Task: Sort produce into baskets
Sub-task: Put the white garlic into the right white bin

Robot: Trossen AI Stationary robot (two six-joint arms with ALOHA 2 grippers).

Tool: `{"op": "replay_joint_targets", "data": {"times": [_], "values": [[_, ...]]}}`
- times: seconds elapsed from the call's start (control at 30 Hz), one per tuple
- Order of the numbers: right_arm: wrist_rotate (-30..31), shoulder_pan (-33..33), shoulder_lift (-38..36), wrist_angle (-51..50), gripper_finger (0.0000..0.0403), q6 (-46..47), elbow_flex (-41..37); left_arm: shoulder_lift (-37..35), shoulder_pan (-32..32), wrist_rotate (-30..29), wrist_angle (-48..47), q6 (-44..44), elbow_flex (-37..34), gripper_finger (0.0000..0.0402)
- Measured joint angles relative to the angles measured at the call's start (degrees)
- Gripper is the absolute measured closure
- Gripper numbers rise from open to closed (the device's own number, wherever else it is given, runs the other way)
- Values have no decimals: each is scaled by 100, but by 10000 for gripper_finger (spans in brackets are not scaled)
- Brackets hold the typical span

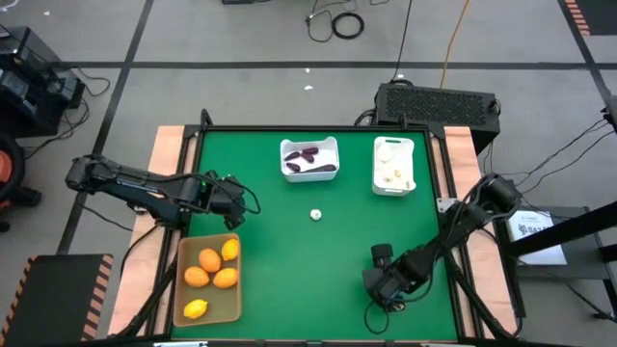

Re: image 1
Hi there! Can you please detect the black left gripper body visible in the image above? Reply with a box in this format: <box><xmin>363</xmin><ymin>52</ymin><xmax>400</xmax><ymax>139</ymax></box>
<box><xmin>206</xmin><ymin>169</ymin><xmax>246</xmax><ymax>231</ymax></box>

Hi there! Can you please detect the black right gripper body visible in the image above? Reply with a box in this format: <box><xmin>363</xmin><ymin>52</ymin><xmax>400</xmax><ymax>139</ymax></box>
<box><xmin>370</xmin><ymin>244</ymin><xmax>411</xmax><ymax>312</ymax></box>

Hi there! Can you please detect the yellow lemon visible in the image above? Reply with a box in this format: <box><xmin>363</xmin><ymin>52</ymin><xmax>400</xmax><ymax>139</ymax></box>
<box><xmin>182</xmin><ymin>299</ymin><xmax>209</xmax><ymax>321</ymax></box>
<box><xmin>221</xmin><ymin>238</ymin><xmax>241</xmax><ymax>262</ymax></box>

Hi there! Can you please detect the orange fruit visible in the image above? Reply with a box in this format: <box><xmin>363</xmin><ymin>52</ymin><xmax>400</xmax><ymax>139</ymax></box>
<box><xmin>183</xmin><ymin>266</ymin><xmax>211</xmax><ymax>289</ymax></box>
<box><xmin>212</xmin><ymin>267</ymin><xmax>239</xmax><ymax>290</ymax></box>
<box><xmin>199</xmin><ymin>248</ymin><xmax>223</xmax><ymax>274</ymax></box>

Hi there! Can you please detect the green table mat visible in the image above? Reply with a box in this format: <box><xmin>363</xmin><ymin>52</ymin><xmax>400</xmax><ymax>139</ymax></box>
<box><xmin>172</xmin><ymin>129</ymin><xmax>459</xmax><ymax>341</ymax></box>

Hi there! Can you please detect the wide white plastic basket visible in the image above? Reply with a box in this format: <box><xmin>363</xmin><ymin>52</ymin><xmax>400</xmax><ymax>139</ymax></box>
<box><xmin>280</xmin><ymin>136</ymin><xmax>340</xmax><ymax>184</ymax></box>

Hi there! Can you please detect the tan rectangular tray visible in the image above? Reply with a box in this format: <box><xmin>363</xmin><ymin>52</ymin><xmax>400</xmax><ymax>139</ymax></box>
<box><xmin>174</xmin><ymin>233</ymin><xmax>244</xmax><ymax>330</ymax></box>

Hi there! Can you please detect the narrow white plastic basket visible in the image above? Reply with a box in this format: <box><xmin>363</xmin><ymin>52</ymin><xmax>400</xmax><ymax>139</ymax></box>
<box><xmin>371</xmin><ymin>136</ymin><xmax>417</xmax><ymax>198</ymax></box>

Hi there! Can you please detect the white printed paper sheet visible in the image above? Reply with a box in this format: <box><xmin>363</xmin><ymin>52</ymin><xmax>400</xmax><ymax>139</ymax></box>
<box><xmin>503</xmin><ymin>209</ymin><xmax>569</xmax><ymax>267</ymax></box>

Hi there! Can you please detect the black computer case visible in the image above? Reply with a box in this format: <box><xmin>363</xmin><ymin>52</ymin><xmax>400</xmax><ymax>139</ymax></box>
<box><xmin>373</xmin><ymin>81</ymin><xmax>502</xmax><ymax>156</ymax></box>

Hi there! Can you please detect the black metal side stand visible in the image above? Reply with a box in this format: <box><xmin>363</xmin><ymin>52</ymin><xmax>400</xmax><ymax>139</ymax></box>
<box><xmin>491</xmin><ymin>200</ymin><xmax>617</xmax><ymax>323</ymax></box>

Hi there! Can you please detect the black orange-striped floor mat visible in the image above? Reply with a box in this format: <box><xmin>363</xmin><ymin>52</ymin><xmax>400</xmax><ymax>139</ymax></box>
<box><xmin>0</xmin><ymin>254</ymin><xmax>116</xmax><ymax>347</ymax></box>
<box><xmin>563</xmin><ymin>0</ymin><xmax>617</xmax><ymax>38</ymax></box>

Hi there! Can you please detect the orange and black round device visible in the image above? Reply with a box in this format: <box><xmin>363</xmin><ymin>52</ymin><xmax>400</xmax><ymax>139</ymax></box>
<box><xmin>0</xmin><ymin>132</ymin><xmax>43</xmax><ymax>233</ymax></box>

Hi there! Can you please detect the black electronics stack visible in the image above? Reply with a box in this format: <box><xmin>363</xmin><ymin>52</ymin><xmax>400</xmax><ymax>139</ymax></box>
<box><xmin>0</xmin><ymin>26</ymin><xmax>87</xmax><ymax>139</ymax></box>

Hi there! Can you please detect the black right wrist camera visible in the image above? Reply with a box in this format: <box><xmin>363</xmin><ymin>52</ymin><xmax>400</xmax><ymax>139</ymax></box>
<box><xmin>362</xmin><ymin>267</ymin><xmax>387</xmax><ymax>301</ymax></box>

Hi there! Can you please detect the black left camera cable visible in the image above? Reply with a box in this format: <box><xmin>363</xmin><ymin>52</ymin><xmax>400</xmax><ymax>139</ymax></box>
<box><xmin>226</xmin><ymin>176</ymin><xmax>262</xmax><ymax>215</ymax></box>

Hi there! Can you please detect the black camera cable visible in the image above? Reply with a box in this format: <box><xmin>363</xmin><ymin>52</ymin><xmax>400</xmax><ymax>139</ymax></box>
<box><xmin>226</xmin><ymin>176</ymin><xmax>262</xmax><ymax>215</ymax></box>
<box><xmin>362</xmin><ymin>301</ymin><xmax>389</xmax><ymax>335</ymax></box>

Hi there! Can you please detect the black right camera cable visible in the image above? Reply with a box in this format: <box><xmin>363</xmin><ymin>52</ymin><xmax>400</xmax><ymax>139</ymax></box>
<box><xmin>362</xmin><ymin>301</ymin><xmax>389</xmax><ymax>335</ymax></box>

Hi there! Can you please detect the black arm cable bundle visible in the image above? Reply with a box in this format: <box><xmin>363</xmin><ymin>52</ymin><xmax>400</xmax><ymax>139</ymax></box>
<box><xmin>441</xmin><ymin>250</ymin><xmax>524</xmax><ymax>341</ymax></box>
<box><xmin>113</xmin><ymin>226</ymin><xmax>180</xmax><ymax>338</ymax></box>

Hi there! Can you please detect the black metal table frame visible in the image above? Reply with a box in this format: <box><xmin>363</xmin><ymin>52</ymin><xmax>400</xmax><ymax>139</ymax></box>
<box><xmin>108</xmin><ymin>108</ymin><xmax>524</xmax><ymax>347</ymax></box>

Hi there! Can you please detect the loose black cable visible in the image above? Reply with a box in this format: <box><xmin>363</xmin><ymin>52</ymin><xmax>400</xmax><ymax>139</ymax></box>
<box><xmin>305</xmin><ymin>0</ymin><xmax>361</xmax><ymax>43</ymax></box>

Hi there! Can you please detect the coiled black cable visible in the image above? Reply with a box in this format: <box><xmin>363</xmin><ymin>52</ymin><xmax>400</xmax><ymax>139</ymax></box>
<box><xmin>331</xmin><ymin>12</ymin><xmax>365</xmax><ymax>40</ymax></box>

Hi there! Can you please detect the long black floor cable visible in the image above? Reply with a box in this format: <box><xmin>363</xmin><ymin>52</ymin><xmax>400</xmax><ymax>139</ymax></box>
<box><xmin>390</xmin><ymin>0</ymin><xmax>414</xmax><ymax>83</ymax></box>

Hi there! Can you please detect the yellow floor cable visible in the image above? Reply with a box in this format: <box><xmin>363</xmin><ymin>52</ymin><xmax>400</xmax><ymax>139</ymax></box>
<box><xmin>439</xmin><ymin>0</ymin><xmax>471</xmax><ymax>91</ymax></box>

